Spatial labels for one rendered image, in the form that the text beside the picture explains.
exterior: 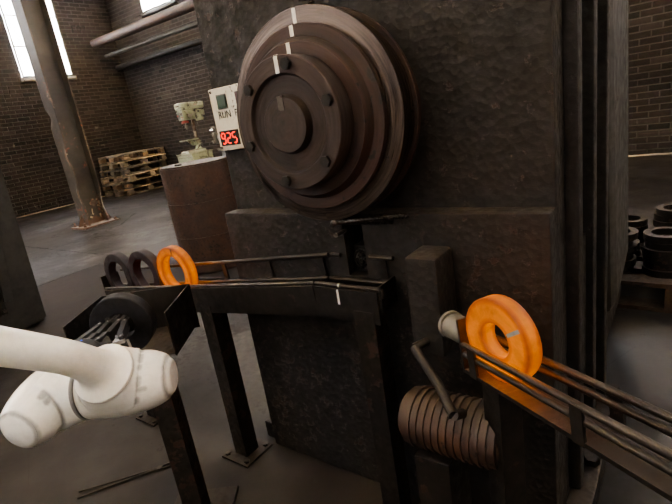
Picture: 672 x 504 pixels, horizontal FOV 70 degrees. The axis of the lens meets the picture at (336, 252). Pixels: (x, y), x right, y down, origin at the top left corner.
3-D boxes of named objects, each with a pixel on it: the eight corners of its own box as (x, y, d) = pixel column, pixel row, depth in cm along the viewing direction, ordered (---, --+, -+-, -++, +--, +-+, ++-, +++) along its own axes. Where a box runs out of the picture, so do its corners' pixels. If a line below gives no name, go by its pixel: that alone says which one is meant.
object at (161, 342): (163, 495, 160) (100, 296, 139) (241, 486, 158) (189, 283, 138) (139, 549, 140) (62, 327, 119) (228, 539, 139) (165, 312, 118)
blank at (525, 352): (503, 383, 90) (489, 389, 89) (467, 307, 94) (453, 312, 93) (559, 369, 76) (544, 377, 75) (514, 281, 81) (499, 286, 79)
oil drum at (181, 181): (221, 250, 462) (199, 156, 436) (266, 253, 427) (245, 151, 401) (170, 271, 416) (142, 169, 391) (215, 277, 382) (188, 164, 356)
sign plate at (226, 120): (225, 150, 149) (212, 89, 144) (288, 142, 134) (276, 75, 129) (220, 151, 148) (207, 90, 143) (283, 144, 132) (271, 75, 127)
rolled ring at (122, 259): (121, 252, 180) (129, 249, 183) (97, 255, 191) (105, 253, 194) (138, 298, 184) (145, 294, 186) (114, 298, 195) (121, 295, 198)
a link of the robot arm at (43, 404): (51, 406, 96) (114, 394, 95) (1, 464, 82) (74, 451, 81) (29, 360, 93) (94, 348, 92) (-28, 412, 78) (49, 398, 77)
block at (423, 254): (432, 333, 121) (422, 242, 114) (462, 338, 116) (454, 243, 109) (413, 354, 113) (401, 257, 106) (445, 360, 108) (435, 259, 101)
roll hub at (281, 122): (266, 186, 118) (243, 66, 110) (362, 182, 102) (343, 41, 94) (250, 192, 114) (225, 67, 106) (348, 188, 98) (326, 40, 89)
